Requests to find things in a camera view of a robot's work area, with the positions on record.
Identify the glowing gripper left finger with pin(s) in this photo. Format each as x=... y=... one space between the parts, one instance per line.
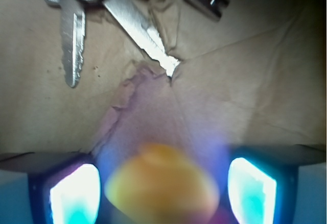
x=48 y=187

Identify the brown paper bag bin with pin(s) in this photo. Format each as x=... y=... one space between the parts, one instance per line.
x=256 y=76

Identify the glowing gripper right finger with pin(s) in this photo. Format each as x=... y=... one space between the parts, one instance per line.
x=278 y=184

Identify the yellow rubber duck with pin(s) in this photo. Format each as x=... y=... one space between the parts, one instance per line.
x=162 y=184

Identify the silver key pointing upper-left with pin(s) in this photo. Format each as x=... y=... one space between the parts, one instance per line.
x=141 y=30

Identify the silver key pointing left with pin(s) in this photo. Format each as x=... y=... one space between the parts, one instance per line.
x=72 y=31

